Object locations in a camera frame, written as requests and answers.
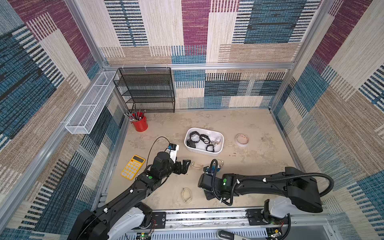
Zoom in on black chunky digital watch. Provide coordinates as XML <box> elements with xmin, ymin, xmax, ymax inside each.
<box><xmin>186</xmin><ymin>139</ymin><xmax>196</xmax><ymax>149</ymax></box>

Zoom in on small black round watch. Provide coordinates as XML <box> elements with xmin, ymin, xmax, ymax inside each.
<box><xmin>206</xmin><ymin>144</ymin><xmax>215</xmax><ymax>153</ymax></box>

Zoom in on rose gold white strap watch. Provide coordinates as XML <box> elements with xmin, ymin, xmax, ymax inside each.
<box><xmin>211</xmin><ymin>137</ymin><xmax>222</xmax><ymax>146</ymax></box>

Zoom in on black watch with strap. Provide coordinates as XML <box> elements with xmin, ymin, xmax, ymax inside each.
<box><xmin>200</xmin><ymin>134</ymin><xmax>211</xmax><ymax>145</ymax></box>

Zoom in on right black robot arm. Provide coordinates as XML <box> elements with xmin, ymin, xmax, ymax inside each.
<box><xmin>198</xmin><ymin>159</ymin><xmax>334</xmax><ymax>224</ymax></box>

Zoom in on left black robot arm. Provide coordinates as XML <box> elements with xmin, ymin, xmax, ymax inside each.
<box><xmin>68</xmin><ymin>152</ymin><xmax>191</xmax><ymax>240</ymax></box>

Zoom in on white plastic storage box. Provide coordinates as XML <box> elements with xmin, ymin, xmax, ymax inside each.
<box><xmin>184</xmin><ymin>128</ymin><xmax>225</xmax><ymax>157</ymax></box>

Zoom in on white tape roll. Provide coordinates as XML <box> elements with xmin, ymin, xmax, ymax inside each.
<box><xmin>235</xmin><ymin>134</ymin><xmax>250</xmax><ymax>148</ymax></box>

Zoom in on yellow calculator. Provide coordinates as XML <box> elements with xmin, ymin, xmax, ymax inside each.
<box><xmin>121</xmin><ymin>155</ymin><xmax>146</xmax><ymax>180</ymax></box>

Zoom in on red pen cup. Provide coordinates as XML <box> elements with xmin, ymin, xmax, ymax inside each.
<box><xmin>132</xmin><ymin>116</ymin><xmax>148</xmax><ymax>132</ymax></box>

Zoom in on pens in cup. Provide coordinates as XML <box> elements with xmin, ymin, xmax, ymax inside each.
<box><xmin>124</xmin><ymin>104</ymin><xmax>147</xmax><ymax>122</ymax></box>

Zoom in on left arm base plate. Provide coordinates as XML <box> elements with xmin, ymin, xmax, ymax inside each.
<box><xmin>142</xmin><ymin>212</ymin><xmax>167</xmax><ymax>230</ymax></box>

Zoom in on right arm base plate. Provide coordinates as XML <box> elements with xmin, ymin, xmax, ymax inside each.
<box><xmin>246</xmin><ymin>209</ymin><xmax>289</xmax><ymax>226</ymax></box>

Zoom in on black wire mesh shelf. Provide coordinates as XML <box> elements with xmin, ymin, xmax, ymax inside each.
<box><xmin>114</xmin><ymin>67</ymin><xmax>176</xmax><ymax>113</ymax></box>

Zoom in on white wire mesh basket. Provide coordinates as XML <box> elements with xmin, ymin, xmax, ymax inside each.
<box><xmin>66</xmin><ymin>72</ymin><xmax>116</xmax><ymax>135</ymax></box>

